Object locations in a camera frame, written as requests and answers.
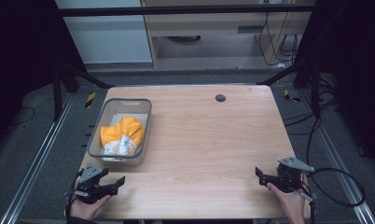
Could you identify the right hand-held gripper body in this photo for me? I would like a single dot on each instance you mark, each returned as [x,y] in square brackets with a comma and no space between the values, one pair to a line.
[293,179]

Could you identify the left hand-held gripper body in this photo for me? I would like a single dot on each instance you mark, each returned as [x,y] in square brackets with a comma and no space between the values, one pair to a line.
[90,172]

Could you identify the person's right hand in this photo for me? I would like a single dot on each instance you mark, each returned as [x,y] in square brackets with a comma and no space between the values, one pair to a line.
[293,207]

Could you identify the person's left hand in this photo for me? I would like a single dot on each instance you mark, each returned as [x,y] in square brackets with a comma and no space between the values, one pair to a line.
[84,210]

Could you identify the yellow printed cloth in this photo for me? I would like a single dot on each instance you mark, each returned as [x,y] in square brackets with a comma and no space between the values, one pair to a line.
[126,127]

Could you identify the grey plastic basket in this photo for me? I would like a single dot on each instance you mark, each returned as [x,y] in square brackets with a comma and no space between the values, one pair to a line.
[146,124]

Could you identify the yellow black tape strip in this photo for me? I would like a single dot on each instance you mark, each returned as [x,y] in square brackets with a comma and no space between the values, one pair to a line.
[290,96]
[90,100]

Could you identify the black metal stand leg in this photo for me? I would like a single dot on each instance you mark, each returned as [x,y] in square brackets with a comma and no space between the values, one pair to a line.
[314,87]
[56,90]

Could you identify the grey round table grommet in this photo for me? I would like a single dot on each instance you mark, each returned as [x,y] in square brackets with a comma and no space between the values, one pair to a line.
[220,98]

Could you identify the black curtain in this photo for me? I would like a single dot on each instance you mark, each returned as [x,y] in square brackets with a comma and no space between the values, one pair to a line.
[20,62]
[356,62]

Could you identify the white cabinet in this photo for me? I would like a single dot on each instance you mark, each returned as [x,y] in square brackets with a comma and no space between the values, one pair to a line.
[108,37]

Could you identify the light wooden desk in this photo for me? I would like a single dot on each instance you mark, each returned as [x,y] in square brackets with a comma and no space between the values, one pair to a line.
[207,25]

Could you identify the aluminium floor rail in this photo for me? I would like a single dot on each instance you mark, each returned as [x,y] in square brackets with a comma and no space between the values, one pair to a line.
[338,161]
[36,161]

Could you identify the black metal frame bar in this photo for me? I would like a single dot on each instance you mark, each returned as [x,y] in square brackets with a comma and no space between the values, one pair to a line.
[176,10]

